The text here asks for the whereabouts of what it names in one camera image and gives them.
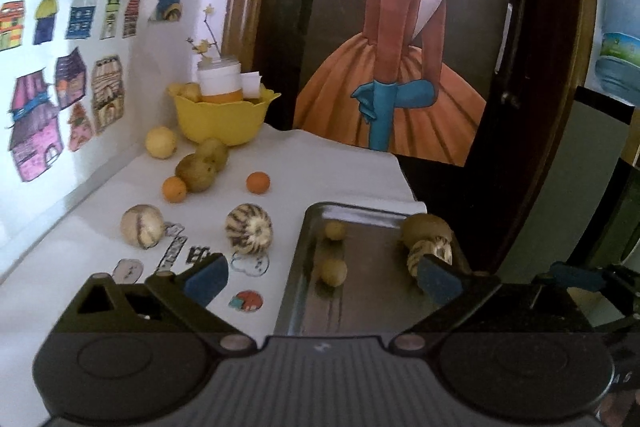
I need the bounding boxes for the colored house drawings sheet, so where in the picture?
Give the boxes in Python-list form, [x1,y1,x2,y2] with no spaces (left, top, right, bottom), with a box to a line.
[1,0,156,241]

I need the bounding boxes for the green pear near bowl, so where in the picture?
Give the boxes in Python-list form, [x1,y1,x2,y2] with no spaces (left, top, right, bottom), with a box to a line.
[195,138,229,172]

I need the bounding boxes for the lemon inside bowl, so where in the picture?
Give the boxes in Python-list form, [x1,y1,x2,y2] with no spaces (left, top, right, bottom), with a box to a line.
[178,82,202,103]

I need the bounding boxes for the white paper cup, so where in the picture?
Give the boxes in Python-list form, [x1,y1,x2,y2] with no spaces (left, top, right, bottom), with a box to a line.
[240,72,262,100]

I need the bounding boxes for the striped small melon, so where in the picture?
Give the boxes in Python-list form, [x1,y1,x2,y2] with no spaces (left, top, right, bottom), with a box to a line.
[224,202,273,255]

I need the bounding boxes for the white and orange cup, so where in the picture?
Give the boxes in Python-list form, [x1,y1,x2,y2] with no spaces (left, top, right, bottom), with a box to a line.
[196,57,243,104]

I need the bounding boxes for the yellow lemon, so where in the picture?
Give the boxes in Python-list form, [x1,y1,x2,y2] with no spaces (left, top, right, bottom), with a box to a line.
[145,126,178,159]

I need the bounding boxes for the plain beige melon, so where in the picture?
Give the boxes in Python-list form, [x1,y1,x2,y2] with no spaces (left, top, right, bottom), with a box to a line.
[120,204,165,249]

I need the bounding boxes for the large brown kiwi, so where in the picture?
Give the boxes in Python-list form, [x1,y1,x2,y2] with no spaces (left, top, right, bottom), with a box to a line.
[400,213,454,248]

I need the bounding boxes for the metal tray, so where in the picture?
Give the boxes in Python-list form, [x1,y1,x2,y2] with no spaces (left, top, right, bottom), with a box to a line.
[273,200,474,338]

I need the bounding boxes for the white table cloth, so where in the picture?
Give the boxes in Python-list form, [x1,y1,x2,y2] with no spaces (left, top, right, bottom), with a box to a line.
[1,126,425,426]

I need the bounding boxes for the blue water jug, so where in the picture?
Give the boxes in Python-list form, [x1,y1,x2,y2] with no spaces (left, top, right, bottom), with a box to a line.
[594,0,640,107]

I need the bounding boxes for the yellow plastic bowl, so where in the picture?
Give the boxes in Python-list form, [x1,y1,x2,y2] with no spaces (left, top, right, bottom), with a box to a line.
[167,84,281,146]

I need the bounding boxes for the small brown kiwi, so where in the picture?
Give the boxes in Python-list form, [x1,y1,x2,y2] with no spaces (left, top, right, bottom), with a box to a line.
[319,258,348,288]

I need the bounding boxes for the small yellow fruit on tray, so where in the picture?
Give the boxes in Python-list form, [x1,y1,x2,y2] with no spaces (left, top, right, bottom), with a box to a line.
[324,220,347,242]

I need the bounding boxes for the small orange right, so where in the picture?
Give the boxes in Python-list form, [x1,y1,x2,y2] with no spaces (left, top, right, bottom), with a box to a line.
[245,171,271,194]

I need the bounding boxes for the small orange left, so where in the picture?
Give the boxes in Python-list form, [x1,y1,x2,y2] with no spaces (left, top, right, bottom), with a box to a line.
[162,176,188,204]

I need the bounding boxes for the girl in orange dress poster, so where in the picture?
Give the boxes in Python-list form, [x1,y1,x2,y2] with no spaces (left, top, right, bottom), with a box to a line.
[293,0,509,166]

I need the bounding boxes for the small orange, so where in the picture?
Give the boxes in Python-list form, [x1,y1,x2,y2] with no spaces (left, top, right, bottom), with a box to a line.
[162,176,188,204]
[245,171,271,194]

